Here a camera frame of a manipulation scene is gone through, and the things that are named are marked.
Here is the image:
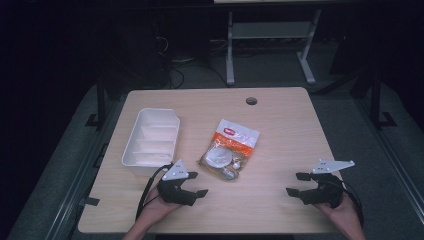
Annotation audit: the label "person's left hand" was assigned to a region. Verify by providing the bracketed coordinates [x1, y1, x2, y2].
[136, 187, 183, 231]

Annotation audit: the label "black metal stand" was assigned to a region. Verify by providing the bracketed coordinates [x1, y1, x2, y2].
[84, 74, 108, 132]
[369, 68, 398, 130]

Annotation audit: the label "black floor cables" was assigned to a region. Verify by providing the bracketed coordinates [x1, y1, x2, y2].
[154, 35, 231, 90]

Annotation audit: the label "white metal desk frame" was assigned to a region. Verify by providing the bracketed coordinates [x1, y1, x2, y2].
[225, 9, 323, 87]

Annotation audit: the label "black table edge bracket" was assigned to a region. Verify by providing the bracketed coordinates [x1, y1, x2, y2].
[79, 196, 101, 207]

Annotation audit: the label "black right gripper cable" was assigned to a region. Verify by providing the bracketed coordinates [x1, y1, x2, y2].
[339, 180, 365, 228]

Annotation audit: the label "person's right hand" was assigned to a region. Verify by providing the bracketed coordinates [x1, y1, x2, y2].
[314, 194, 363, 234]

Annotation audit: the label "white plastic bin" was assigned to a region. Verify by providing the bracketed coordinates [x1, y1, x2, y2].
[121, 107, 181, 176]

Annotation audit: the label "clear bag with orange label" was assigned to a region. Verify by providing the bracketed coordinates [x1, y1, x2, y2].
[198, 118, 261, 182]

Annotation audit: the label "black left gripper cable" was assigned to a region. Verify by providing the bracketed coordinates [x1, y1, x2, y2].
[134, 163, 174, 222]

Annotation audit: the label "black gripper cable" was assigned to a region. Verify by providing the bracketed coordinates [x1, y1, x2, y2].
[134, 163, 174, 222]
[339, 180, 365, 228]

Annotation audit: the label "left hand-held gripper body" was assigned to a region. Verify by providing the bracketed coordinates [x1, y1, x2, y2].
[157, 159, 198, 207]

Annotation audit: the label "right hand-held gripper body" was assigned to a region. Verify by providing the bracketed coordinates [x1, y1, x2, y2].
[298, 159, 356, 209]

